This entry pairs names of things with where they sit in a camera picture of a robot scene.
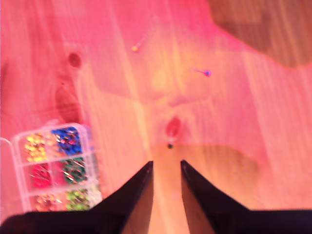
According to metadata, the yellow-headed pin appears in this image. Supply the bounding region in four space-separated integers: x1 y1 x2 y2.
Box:
132 34 149 52

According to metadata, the blue-headed pin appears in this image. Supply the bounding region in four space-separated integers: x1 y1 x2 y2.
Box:
192 68 212 77

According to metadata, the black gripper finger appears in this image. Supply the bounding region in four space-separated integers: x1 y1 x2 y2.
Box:
92 160 155 234
180 159 250 234

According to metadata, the clear plastic pin organiser box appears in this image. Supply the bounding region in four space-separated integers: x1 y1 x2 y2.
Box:
0 123 103 213

